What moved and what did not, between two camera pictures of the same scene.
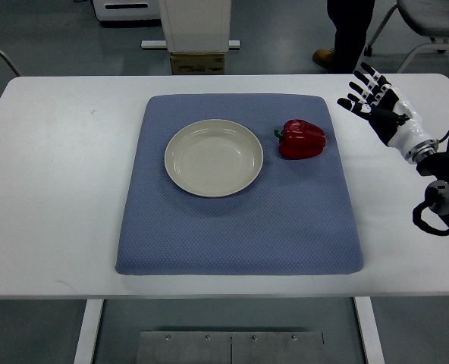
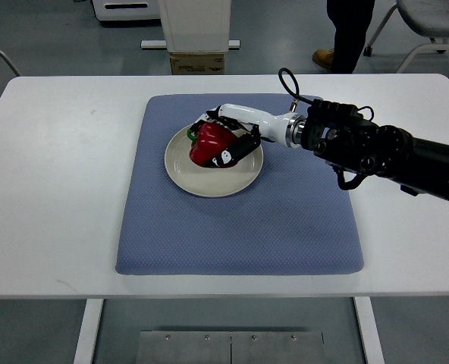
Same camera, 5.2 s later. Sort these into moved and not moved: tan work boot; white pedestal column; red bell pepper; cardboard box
Moved: red bell pepper
Not moved: cardboard box; white pedestal column; tan work boot
